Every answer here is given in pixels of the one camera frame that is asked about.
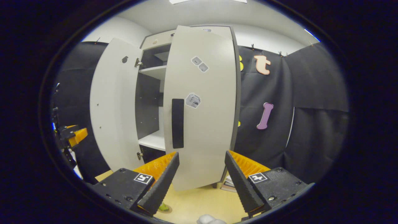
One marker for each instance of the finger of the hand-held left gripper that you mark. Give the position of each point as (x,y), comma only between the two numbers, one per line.
(79,136)

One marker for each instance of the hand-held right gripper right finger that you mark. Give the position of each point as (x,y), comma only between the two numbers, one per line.
(241,183)

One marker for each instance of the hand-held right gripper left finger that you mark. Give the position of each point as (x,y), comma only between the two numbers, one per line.
(161,186)

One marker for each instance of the green label plastic bottle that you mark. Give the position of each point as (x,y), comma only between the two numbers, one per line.
(164,207)

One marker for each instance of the white cabinet door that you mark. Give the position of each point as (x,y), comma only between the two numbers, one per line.
(115,109)
(211,140)

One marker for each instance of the white and grey cabinet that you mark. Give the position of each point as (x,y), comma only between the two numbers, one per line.
(149,93)

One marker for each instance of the white cabinet drawer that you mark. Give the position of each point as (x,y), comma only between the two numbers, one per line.
(158,39)

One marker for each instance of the black backdrop cloth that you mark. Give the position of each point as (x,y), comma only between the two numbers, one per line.
(311,93)

